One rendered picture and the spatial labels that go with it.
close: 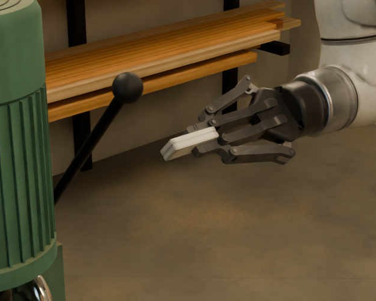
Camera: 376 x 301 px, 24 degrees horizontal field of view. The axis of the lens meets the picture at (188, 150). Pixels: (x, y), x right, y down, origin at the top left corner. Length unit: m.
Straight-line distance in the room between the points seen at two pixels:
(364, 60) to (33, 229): 0.52
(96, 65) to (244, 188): 0.91
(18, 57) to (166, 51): 2.95
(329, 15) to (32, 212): 0.50
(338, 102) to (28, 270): 0.46
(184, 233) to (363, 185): 0.95
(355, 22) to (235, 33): 2.93
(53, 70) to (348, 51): 2.49
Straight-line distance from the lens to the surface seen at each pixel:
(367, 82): 1.22
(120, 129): 4.34
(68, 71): 3.58
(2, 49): 0.89
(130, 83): 0.94
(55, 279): 1.34
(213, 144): 1.07
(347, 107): 1.19
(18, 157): 0.94
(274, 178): 4.12
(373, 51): 1.22
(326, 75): 1.19
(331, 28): 1.22
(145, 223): 3.69
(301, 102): 1.14
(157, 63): 3.73
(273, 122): 1.12
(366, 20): 1.20
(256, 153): 1.09
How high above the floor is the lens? 1.72
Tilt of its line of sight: 23 degrees down
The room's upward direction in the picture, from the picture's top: straight up
